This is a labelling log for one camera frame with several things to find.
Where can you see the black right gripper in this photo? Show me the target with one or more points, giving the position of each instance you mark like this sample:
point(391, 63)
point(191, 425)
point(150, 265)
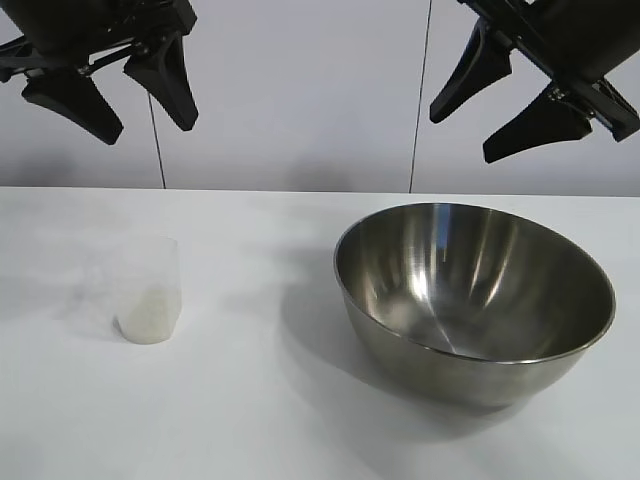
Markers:
point(585, 40)

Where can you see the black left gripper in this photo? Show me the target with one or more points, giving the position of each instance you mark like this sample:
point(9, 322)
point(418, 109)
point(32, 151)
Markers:
point(100, 25)

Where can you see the clear plastic measuring cup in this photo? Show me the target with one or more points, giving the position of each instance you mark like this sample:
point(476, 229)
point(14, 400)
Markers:
point(150, 280)

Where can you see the stainless steel mixing bowl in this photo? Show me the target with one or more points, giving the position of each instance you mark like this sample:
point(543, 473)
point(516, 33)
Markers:
point(465, 285)

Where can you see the white uncooked rice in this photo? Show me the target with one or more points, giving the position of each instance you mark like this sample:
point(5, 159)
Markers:
point(147, 320)

